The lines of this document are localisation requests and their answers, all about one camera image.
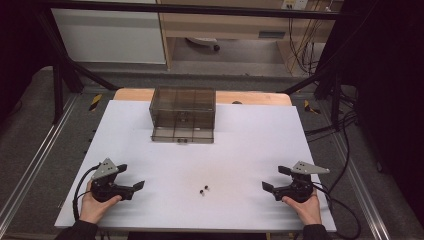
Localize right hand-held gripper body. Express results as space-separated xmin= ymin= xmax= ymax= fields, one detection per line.
xmin=272 ymin=161 xmax=331 ymax=204

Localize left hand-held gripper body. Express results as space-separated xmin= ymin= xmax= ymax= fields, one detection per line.
xmin=89 ymin=157 xmax=135 ymax=203

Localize smoky clear drawer box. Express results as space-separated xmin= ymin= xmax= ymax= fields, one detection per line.
xmin=148 ymin=86 xmax=217 ymax=132

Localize person's left hand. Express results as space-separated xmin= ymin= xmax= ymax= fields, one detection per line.
xmin=79 ymin=179 xmax=123 ymax=225

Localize person's right hand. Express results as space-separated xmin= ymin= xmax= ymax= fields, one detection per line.
xmin=281 ymin=188 xmax=323 ymax=226

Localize white board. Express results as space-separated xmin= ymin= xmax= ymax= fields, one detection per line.
xmin=54 ymin=99 xmax=338 ymax=233

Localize yellow black tape strip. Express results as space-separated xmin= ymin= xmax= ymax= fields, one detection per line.
xmin=303 ymin=99 xmax=321 ymax=115
xmin=88 ymin=93 xmax=103 ymax=112

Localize wooden table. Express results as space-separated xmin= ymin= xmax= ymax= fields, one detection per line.
xmin=113 ymin=87 xmax=293 ymax=107

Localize black metal stand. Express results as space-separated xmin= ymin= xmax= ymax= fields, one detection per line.
xmin=282 ymin=56 xmax=346 ymax=132
xmin=35 ymin=9 xmax=118 ymax=125

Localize white cabinet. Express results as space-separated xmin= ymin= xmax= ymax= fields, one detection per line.
xmin=50 ymin=7 xmax=167 ymax=65

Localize office chair base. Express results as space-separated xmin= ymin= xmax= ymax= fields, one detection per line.
xmin=185 ymin=36 xmax=221 ymax=52

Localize light wooden desk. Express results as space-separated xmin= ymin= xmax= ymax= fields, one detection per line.
xmin=155 ymin=0 xmax=344 ymax=72

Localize white power strip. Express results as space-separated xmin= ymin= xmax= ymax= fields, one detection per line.
xmin=281 ymin=0 xmax=309 ymax=10

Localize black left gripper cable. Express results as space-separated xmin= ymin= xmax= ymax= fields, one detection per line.
xmin=72 ymin=163 xmax=101 ymax=222

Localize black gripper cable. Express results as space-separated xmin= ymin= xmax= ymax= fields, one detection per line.
xmin=72 ymin=163 xmax=101 ymax=222
xmin=312 ymin=181 xmax=363 ymax=240

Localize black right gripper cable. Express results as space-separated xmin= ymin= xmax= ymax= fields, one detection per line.
xmin=312 ymin=181 xmax=363 ymax=240

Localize aluminium rail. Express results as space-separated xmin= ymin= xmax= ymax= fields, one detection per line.
xmin=328 ymin=132 xmax=392 ymax=240
xmin=0 ymin=94 xmax=82 ymax=228

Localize black floor cables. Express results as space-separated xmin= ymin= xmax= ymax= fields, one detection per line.
xmin=304 ymin=109 xmax=360 ymax=143

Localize hanging cable bundle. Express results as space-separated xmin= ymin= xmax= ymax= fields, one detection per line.
xmin=287 ymin=9 xmax=328 ymax=76

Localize black metal frame bar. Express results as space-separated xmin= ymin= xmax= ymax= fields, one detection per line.
xmin=33 ymin=1 xmax=354 ymax=20

